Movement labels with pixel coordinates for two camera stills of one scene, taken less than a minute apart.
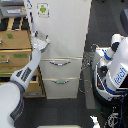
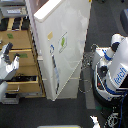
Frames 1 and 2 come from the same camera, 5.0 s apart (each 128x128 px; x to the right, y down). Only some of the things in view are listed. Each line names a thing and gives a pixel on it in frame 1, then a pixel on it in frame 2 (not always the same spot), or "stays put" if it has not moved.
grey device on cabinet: x=13 y=12 stays put
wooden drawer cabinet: x=16 y=53 stays put
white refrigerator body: x=65 y=23 stays put
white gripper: x=39 y=43 -> x=8 y=70
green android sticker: x=43 y=10 -> x=62 y=42
